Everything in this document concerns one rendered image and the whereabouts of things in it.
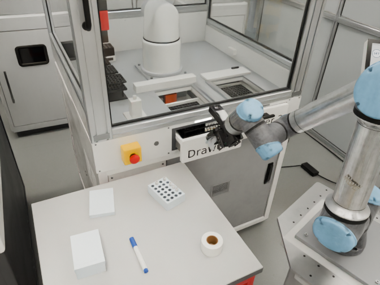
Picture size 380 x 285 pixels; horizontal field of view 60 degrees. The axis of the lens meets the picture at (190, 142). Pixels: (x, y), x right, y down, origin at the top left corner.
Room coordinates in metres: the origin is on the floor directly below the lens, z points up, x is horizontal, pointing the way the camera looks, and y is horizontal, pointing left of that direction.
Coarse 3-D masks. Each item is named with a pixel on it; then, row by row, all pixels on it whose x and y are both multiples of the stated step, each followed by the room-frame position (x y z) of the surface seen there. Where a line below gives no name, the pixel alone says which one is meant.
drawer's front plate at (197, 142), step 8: (192, 136) 1.08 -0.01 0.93; (200, 136) 1.08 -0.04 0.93; (184, 144) 1.05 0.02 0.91; (192, 144) 1.06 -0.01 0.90; (200, 144) 1.08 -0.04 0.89; (240, 144) 1.18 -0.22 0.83; (184, 152) 1.05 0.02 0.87; (192, 152) 1.06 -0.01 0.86; (200, 152) 1.08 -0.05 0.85; (208, 152) 1.10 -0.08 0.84; (216, 152) 1.12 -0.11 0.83; (184, 160) 1.05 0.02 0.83; (192, 160) 1.06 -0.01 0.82
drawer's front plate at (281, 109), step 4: (280, 104) 1.39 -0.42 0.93; (284, 104) 1.39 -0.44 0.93; (288, 104) 1.40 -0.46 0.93; (264, 108) 1.34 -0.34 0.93; (268, 108) 1.34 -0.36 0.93; (272, 108) 1.35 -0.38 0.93; (276, 108) 1.36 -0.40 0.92; (280, 108) 1.38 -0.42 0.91; (284, 108) 1.39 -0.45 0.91; (264, 112) 1.33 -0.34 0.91; (268, 112) 1.34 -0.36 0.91; (272, 112) 1.35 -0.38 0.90; (276, 112) 1.36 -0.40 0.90; (280, 112) 1.38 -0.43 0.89; (284, 112) 1.39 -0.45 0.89; (276, 116) 1.37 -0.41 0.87; (268, 120) 1.35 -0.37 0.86; (272, 120) 1.36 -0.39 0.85
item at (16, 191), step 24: (0, 120) 1.57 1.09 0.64; (0, 144) 1.30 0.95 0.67; (0, 168) 0.96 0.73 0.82; (0, 192) 0.81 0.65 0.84; (24, 192) 1.55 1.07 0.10; (0, 216) 0.69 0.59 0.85; (24, 216) 1.25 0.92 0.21; (0, 240) 0.60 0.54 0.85; (24, 240) 1.02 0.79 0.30; (0, 264) 0.64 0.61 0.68; (24, 264) 0.85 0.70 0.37
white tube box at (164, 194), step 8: (152, 184) 0.93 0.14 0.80; (160, 184) 0.93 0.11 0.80; (168, 184) 0.93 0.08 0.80; (152, 192) 0.90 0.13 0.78; (160, 192) 0.89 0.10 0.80; (168, 192) 0.89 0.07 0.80; (176, 192) 0.89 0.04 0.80; (160, 200) 0.86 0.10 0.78; (168, 200) 0.86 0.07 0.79; (176, 200) 0.86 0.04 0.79; (184, 200) 0.89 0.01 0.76; (168, 208) 0.84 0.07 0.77
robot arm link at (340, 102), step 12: (348, 84) 0.84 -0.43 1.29; (324, 96) 0.88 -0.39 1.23; (336, 96) 0.84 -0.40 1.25; (348, 96) 0.81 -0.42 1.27; (300, 108) 0.91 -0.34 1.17; (312, 108) 0.87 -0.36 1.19; (324, 108) 0.84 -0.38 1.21; (336, 108) 0.82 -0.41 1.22; (348, 108) 0.81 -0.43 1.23; (276, 120) 0.93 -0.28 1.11; (288, 120) 0.91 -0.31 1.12; (300, 120) 0.88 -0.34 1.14; (312, 120) 0.86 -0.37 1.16; (324, 120) 0.85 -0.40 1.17; (288, 132) 0.89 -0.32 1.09; (300, 132) 0.89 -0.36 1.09
